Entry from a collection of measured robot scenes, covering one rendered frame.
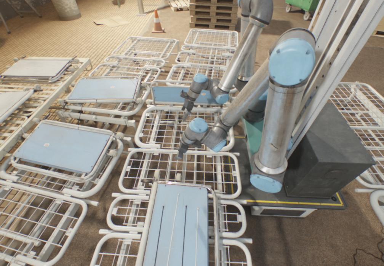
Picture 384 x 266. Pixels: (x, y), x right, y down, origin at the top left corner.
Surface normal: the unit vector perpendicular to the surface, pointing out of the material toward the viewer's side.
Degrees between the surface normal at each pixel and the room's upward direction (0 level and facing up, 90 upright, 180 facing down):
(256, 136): 0
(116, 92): 5
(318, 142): 0
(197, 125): 20
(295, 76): 83
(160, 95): 90
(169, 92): 90
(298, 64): 83
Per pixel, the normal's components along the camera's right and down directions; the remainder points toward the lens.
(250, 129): 0.00, -0.70
